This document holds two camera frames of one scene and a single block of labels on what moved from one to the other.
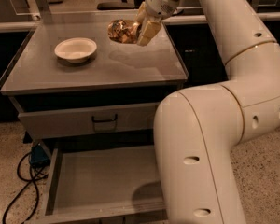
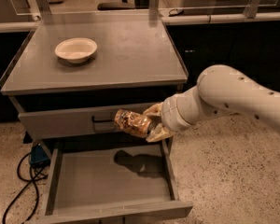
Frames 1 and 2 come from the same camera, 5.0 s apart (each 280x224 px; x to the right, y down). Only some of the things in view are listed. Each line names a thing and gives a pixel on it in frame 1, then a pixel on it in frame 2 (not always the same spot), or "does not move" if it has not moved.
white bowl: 76,49 does not move
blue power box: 38,157 does not move
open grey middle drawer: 103,184 does not move
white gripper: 160,3 → 170,115
